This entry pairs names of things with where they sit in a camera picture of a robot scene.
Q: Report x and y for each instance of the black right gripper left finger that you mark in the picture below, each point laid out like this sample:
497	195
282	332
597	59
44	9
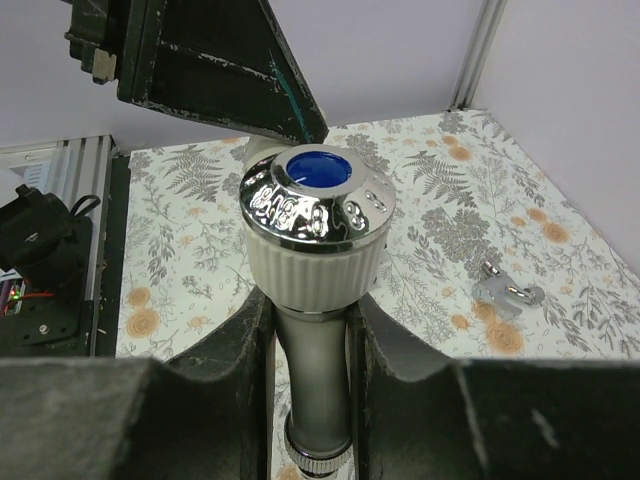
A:
205	414

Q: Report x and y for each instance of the aluminium frame post right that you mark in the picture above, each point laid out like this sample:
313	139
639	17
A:
482	37

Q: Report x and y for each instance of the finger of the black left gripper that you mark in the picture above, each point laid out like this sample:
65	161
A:
221	63

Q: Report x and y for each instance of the white faucet with chrome knob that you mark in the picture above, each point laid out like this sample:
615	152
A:
316	218

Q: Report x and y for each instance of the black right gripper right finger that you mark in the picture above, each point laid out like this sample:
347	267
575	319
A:
420	414

